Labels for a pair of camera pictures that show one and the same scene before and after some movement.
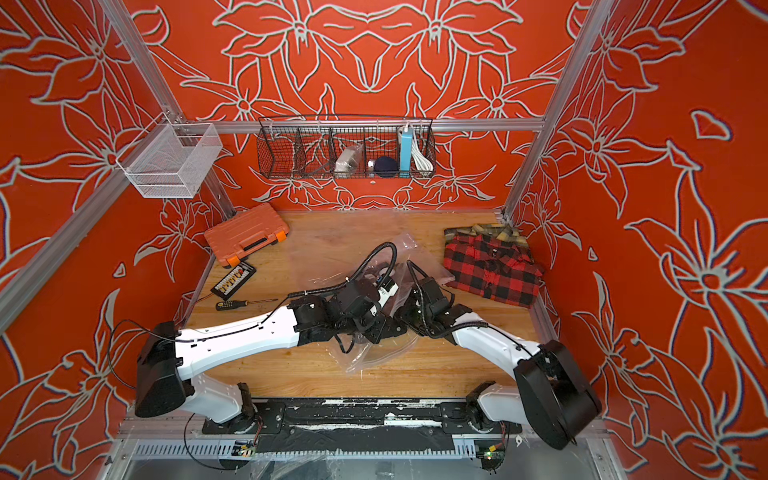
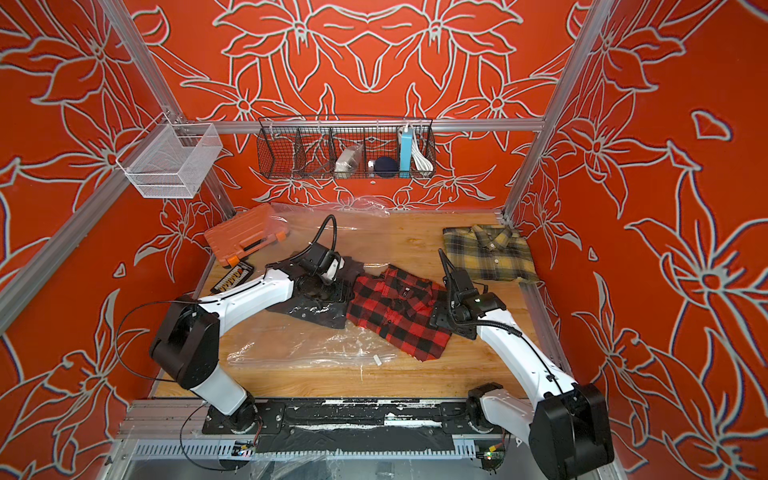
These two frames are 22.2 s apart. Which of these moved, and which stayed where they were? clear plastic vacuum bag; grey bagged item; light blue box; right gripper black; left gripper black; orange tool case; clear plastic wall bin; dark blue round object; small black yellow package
Moved: right gripper black; clear plastic vacuum bag; left gripper black
Stayed: orange tool case; clear plastic wall bin; small black yellow package; dark blue round object; light blue box; grey bagged item
